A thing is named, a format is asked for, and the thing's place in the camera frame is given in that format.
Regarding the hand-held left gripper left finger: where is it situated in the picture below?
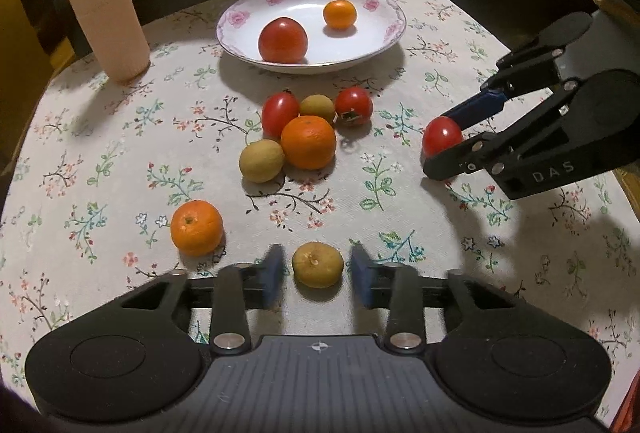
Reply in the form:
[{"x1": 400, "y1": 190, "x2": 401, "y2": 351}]
[{"x1": 120, "y1": 243, "x2": 286, "y2": 356}]

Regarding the large mandarin orange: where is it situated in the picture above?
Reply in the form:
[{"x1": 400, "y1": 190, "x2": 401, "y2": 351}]
[{"x1": 280, "y1": 115, "x2": 337, "y2": 171}]

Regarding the wooden cabinet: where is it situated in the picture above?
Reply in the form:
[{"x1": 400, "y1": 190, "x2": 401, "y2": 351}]
[{"x1": 0, "y1": 0, "x2": 76, "y2": 174}]

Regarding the large red tomato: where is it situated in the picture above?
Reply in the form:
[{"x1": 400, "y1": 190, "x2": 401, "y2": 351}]
[{"x1": 258, "y1": 17, "x2": 309, "y2": 64}]

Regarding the medium mandarin orange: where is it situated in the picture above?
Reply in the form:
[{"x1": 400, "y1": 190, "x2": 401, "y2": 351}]
[{"x1": 170, "y1": 200, "x2": 224, "y2": 257}]

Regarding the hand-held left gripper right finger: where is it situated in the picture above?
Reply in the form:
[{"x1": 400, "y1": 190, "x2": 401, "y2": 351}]
[{"x1": 350, "y1": 243, "x2": 521, "y2": 355}]

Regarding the small red tomato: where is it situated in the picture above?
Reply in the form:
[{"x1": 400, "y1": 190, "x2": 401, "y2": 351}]
[
  {"x1": 334, "y1": 86, "x2": 374, "y2": 126},
  {"x1": 261, "y1": 92, "x2": 301, "y2": 140},
  {"x1": 422, "y1": 116, "x2": 465, "y2": 159}
]

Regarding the small mandarin orange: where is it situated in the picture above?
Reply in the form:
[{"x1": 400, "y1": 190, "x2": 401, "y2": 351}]
[{"x1": 323, "y1": 0, "x2": 358, "y2": 31}]

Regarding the white floral plate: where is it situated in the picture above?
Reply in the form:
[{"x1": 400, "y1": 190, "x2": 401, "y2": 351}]
[{"x1": 216, "y1": 0, "x2": 407, "y2": 74}]

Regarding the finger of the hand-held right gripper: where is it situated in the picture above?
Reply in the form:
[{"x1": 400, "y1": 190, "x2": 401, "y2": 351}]
[
  {"x1": 439, "y1": 12, "x2": 594, "y2": 130},
  {"x1": 423, "y1": 80, "x2": 581, "y2": 183}
]

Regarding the floral tablecloth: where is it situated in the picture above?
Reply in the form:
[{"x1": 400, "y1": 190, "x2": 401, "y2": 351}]
[{"x1": 0, "y1": 0, "x2": 640, "y2": 433}]

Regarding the tan longan fruit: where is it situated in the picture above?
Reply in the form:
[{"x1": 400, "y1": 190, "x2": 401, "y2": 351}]
[
  {"x1": 239, "y1": 139, "x2": 286, "y2": 184},
  {"x1": 299, "y1": 94, "x2": 336, "y2": 124},
  {"x1": 292, "y1": 241, "x2": 345, "y2": 289}
]

